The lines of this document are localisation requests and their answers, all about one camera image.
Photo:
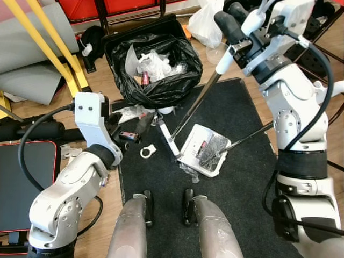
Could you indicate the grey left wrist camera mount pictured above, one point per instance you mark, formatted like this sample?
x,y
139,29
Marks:
x,y
88,113

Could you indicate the grey rolled mat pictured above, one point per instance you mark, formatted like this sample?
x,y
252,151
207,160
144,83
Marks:
x,y
21,54

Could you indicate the silver foil wrapper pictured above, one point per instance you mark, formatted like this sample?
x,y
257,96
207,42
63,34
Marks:
x,y
129,114

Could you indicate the black foam bench roller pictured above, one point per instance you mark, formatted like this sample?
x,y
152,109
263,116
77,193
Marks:
x,y
27,129

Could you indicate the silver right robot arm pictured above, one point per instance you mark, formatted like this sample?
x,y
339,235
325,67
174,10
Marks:
x,y
293,107

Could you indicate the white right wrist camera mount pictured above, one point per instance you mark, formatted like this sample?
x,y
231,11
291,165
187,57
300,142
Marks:
x,y
285,21

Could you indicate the grey robot right leg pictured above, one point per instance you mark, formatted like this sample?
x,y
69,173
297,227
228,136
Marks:
x,y
215,226

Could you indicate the grey robot left leg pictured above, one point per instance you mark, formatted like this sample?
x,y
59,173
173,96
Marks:
x,y
131,226

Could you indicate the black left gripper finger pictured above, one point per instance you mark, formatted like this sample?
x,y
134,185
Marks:
x,y
147,123

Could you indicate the padded right gripper finger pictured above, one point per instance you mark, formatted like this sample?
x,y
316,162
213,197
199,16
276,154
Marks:
x,y
230,27

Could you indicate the white plastic bag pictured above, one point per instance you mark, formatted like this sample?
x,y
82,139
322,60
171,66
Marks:
x,y
207,21

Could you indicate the black bag with white tag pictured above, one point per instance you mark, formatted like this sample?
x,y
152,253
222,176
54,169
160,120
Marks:
x,y
92,40

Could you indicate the metal broom with white grip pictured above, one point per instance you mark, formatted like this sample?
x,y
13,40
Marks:
x,y
224,64

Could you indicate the short black red-trimmed bench pad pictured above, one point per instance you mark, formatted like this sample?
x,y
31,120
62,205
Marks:
x,y
11,215

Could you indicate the black floor mat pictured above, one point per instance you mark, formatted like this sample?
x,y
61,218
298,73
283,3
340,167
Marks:
x,y
156,183

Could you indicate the white curved plastic piece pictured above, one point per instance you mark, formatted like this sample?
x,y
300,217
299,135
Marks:
x,y
336,88

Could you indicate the red folding table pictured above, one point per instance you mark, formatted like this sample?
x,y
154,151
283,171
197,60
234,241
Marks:
x,y
134,6

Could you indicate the grey robot leg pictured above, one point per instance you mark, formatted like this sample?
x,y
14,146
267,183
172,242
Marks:
x,y
215,226
131,226

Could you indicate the yellow metal frame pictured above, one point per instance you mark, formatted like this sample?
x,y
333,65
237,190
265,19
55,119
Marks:
x,y
80,80

